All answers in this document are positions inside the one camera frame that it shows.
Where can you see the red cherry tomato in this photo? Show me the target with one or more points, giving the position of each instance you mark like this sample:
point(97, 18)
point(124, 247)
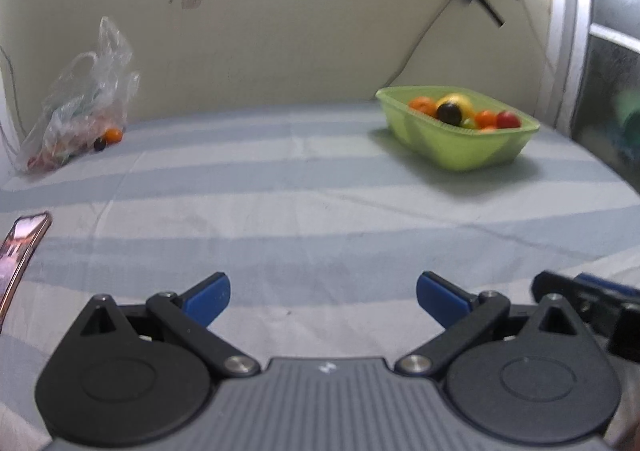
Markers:
point(508, 120)

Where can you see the black plum tomato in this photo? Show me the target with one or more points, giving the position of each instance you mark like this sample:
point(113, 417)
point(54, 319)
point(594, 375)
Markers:
point(450, 113)

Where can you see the smartphone in pink case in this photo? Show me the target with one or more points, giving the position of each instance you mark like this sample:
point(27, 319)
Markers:
point(17, 249)

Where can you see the orange tomato by bag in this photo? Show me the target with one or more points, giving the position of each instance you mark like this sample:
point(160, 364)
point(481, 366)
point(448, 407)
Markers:
point(112, 135)

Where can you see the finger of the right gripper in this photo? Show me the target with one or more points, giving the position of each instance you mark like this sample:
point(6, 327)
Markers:
point(611, 286)

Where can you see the clear plastic bag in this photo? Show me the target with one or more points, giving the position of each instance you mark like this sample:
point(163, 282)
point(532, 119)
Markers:
point(90, 97)

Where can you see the green tomato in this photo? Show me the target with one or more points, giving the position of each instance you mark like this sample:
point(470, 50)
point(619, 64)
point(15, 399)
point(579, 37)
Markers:
point(468, 123)

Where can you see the orange mandarin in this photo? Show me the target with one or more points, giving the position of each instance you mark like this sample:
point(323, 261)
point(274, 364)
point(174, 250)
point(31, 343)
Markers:
point(424, 105)

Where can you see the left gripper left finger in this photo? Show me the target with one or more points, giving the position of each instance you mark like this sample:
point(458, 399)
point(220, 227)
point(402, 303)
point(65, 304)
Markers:
point(184, 319)

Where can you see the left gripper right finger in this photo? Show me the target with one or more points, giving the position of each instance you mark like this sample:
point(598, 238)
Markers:
point(468, 320)

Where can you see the dark tomato by bag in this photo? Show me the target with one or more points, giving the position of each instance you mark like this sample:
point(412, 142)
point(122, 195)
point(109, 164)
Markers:
point(99, 145)

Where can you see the striped blue bedsheet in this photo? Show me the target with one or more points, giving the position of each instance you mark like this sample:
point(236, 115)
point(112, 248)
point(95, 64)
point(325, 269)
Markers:
point(321, 219)

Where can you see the large yellow grapefruit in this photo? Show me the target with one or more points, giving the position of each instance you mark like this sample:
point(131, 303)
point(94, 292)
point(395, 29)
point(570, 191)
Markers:
point(463, 101)

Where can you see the orange cherry tomato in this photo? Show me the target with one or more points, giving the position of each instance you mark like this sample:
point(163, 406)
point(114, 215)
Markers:
point(486, 119)

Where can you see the green plastic basket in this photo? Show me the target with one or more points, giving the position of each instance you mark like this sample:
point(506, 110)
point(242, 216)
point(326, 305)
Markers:
point(451, 147)

